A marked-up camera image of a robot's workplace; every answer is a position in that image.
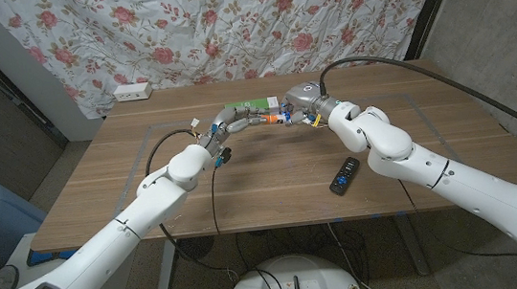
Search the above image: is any white table leg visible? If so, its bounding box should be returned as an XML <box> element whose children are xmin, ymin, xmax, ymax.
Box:
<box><xmin>150</xmin><ymin>237</ymin><xmax>183</xmax><ymax>289</ymax></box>
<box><xmin>393</xmin><ymin>211</ymin><xmax>432</xmax><ymax>278</ymax></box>

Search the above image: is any green cardboard package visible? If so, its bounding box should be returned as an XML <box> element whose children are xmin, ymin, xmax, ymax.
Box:
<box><xmin>223</xmin><ymin>96</ymin><xmax>281</xmax><ymax>120</ymax></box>

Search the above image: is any black TV remote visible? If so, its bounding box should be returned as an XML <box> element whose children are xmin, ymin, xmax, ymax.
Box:
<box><xmin>326</xmin><ymin>155</ymin><xmax>364</xmax><ymax>197</ymax></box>

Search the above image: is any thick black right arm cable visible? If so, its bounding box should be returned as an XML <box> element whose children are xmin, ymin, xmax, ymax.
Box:
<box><xmin>316</xmin><ymin>39</ymin><xmax>517</xmax><ymax>171</ymax></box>

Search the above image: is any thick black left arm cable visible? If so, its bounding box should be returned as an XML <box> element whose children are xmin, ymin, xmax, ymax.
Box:
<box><xmin>141</xmin><ymin>124</ymin><xmax>235</xmax><ymax>281</ymax></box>

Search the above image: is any white power strip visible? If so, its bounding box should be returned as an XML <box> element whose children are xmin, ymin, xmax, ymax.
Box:
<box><xmin>112</xmin><ymin>80</ymin><xmax>154</xmax><ymax>104</ymax></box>

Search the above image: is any black floor fan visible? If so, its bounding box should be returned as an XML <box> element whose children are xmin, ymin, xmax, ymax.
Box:
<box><xmin>175</xmin><ymin>233</ymin><xmax>217</xmax><ymax>262</ymax></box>

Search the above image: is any floral backdrop cloth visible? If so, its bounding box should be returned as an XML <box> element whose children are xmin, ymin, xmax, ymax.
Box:
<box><xmin>0</xmin><ymin>0</ymin><xmax>460</xmax><ymax>129</ymax></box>

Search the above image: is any black backdrop pole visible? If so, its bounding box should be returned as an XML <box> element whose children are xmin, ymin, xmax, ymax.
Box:
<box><xmin>397</xmin><ymin>0</ymin><xmax>474</xmax><ymax>62</ymax></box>

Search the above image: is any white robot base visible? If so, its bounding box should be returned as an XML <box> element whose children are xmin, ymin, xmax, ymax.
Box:
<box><xmin>222</xmin><ymin>248</ymin><xmax>364</xmax><ymax>289</ymax></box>

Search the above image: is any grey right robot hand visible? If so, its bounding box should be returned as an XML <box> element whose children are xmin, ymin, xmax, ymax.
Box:
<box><xmin>280</xmin><ymin>78</ymin><xmax>342</xmax><ymax>131</ymax></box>

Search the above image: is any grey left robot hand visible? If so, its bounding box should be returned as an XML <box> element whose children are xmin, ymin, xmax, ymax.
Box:
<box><xmin>194</xmin><ymin>103</ymin><xmax>273</xmax><ymax>159</ymax></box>

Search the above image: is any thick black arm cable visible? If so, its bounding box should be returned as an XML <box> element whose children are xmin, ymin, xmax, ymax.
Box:
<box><xmin>141</xmin><ymin>124</ymin><xmax>235</xmax><ymax>281</ymax></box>
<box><xmin>316</xmin><ymin>39</ymin><xmax>517</xmax><ymax>171</ymax></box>

